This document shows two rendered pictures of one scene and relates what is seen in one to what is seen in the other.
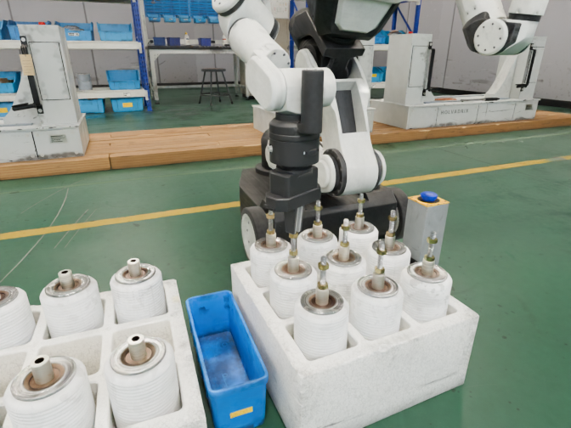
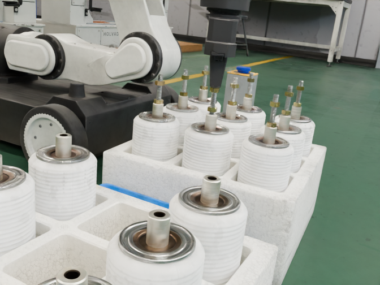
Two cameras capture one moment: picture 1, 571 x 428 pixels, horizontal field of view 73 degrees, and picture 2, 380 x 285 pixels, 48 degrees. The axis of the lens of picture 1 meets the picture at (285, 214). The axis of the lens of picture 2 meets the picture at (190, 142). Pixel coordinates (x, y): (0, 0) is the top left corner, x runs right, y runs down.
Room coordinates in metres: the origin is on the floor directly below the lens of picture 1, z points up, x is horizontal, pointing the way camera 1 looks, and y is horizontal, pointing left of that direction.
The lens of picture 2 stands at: (0.11, 0.55, 0.47)
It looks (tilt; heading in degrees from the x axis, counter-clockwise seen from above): 17 degrees down; 317
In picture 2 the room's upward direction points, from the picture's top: 6 degrees clockwise
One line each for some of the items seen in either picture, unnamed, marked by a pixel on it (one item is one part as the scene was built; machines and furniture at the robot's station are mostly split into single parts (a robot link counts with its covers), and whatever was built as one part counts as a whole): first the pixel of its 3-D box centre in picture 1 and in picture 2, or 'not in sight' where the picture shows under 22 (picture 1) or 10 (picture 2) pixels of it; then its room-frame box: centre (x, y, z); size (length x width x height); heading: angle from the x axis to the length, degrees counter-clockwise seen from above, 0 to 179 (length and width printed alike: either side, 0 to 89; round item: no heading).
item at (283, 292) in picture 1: (292, 307); (204, 172); (0.67, -0.02, 0.16); 0.10 x 0.10 x 0.18
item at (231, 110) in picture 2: (343, 252); (230, 112); (0.72, -0.12, 0.26); 0.02 x 0.02 x 0.03
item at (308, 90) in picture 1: (302, 104); not in sight; (0.66, -0.03, 0.57); 0.11 x 0.11 x 0.11; 30
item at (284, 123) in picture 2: (378, 280); (284, 122); (0.61, -0.17, 0.26); 0.02 x 0.02 x 0.03
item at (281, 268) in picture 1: (293, 269); (210, 129); (0.67, -0.02, 0.25); 0.08 x 0.08 x 0.01
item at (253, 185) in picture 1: (300, 179); (56, 82); (1.46, -0.06, 0.19); 0.64 x 0.52 x 0.33; 22
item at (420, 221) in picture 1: (420, 255); (235, 126); (0.90, -0.36, 0.16); 0.07 x 0.07 x 0.31; 24
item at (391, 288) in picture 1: (377, 286); (283, 128); (0.61, -0.17, 0.25); 0.08 x 0.08 x 0.01
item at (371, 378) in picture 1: (339, 320); (221, 185); (0.72, -0.12, 0.09); 0.39 x 0.39 x 0.18; 24
